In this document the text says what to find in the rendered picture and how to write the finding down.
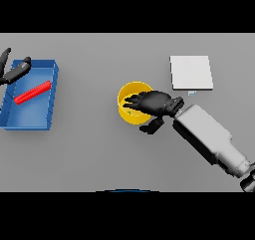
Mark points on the pale square measuring scale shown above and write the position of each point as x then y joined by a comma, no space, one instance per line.
191,72

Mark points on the robot right arm light grey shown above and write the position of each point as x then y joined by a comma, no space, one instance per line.
212,141

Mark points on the robot left hand dark grey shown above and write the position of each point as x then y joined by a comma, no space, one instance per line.
15,72

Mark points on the red beaker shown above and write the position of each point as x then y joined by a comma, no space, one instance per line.
32,92

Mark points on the yellow bowl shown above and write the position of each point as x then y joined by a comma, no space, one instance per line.
131,113

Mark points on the blue tray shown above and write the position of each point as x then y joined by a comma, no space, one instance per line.
29,96

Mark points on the robot right hand dark grey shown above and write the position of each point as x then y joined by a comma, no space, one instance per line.
154,102

